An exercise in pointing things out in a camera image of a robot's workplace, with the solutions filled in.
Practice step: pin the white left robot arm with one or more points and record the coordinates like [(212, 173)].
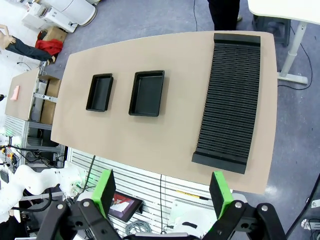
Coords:
[(37, 180)]

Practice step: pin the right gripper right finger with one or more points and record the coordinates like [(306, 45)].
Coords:
[(221, 195)]

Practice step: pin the pink soft object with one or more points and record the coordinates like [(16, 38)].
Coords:
[(15, 93)]

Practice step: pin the black tablet screen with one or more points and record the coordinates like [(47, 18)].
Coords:
[(125, 205)]

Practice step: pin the black slotted board rack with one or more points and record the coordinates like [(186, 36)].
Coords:
[(230, 100)]

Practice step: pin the yellow pen tool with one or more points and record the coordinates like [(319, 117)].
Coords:
[(190, 194)]

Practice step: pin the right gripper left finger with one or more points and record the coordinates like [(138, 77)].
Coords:
[(103, 192)]

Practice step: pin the white desk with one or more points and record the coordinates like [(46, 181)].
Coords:
[(282, 10)]

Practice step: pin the white storage cabinet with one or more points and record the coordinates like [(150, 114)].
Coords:
[(45, 17)]

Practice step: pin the white cylindrical air purifier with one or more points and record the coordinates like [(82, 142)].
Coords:
[(75, 10)]

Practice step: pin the person in red hoodie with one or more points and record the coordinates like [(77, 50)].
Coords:
[(222, 15)]

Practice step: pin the small cardboard box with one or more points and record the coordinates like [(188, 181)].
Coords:
[(56, 33)]

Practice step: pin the black ESD tray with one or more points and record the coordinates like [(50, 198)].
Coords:
[(147, 96), (100, 95)]

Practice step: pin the red cloth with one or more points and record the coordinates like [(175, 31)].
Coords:
[(50, 47)]

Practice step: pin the brown side table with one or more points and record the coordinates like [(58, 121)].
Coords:
[(22, 105)]

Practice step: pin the large cardboard box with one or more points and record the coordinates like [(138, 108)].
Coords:
[(50, 112)]

